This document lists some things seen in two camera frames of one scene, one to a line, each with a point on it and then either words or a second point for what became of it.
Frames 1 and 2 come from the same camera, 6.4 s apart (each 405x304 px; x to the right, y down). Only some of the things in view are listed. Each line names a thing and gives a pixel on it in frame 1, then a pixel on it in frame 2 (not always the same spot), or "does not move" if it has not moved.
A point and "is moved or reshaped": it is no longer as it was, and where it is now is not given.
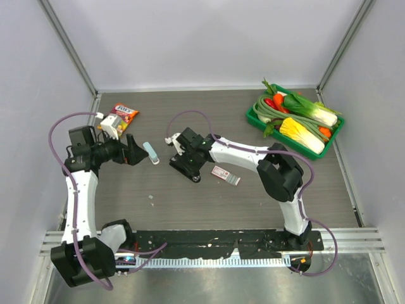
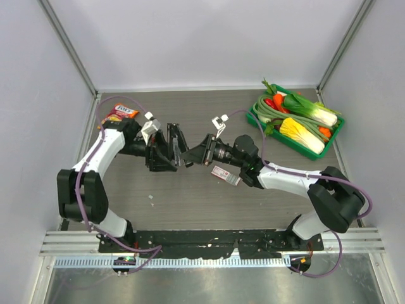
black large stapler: x=188 y=168 is moved or reshaped
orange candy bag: x=128 y=114 does not move
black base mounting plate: x=207 y=244 does not move
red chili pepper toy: x=271 y=103 does not move
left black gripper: x=123 y=156 to x=154 y=160
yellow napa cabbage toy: x=305 y=137 does not move
